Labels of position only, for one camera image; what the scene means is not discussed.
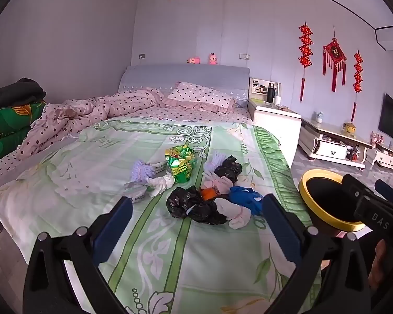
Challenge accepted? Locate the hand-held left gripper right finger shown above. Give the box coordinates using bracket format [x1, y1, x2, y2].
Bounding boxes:
[262, 194, 370, 314]

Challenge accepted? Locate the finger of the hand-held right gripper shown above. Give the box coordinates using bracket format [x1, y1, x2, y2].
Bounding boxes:
[342, 174, 380, 203]
[375, 179, 393, 205]

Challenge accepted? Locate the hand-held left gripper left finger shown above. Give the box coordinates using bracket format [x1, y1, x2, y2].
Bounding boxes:
[23, 196, 133, 314]

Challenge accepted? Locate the yellow rimmed black trash bin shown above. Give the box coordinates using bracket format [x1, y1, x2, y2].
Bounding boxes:
[298, 169, 367, 233]

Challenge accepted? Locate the blue plastic bag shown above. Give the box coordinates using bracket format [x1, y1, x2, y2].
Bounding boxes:
[229, 186, 264, 216]

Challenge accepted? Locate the lavender bag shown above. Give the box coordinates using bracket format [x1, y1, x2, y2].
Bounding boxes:
[130, 159, 158, 183]
[203, 150, 228, 174]

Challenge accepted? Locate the white knotted cloth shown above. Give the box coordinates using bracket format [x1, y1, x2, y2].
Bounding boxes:
[146, 174, 176, 198]

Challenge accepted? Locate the pink knotted cloth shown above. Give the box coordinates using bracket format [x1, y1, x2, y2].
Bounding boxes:
[201, 170, 238, 197]

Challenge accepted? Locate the green snack wrapper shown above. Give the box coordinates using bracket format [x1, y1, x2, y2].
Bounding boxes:
[165, 144, 197, 184]

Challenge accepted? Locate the person's right hand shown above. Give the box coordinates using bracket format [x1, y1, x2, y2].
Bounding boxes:
[370, 240, 393, 290]

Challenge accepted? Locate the small white drawer cabinet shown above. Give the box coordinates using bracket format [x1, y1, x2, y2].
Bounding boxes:
[372, 147, 393, 172]

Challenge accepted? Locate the white long tv cabinet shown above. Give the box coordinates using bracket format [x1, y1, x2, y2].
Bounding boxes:
[298, 118, 374, 171]

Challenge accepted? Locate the green floral blanket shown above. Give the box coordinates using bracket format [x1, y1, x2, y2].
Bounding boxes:
[0, 119, 321, 314]

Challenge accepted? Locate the white nightstand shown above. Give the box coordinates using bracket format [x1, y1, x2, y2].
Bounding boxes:
[248, 98, 302, 167]

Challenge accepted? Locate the pink polka dot duvet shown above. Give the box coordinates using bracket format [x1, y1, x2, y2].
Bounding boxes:
[18, 88, 166, 161]

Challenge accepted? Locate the red diamond tassel decoration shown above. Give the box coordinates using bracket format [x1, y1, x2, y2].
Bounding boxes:
[323, 26, 348, 92]

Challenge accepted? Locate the pink polka dot pillow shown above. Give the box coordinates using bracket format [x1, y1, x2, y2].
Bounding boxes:
[164, 82, 238, 113]

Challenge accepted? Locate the green folded quilt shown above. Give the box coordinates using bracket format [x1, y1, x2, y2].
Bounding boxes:
[0, 101, 48, 161]

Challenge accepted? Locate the grey blue bed headboard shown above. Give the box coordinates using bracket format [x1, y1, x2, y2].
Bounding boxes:
[118, 64, 250, 94]

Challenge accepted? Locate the black folded clothing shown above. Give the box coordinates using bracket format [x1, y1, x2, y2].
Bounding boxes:
[0, 78, 47, 108]

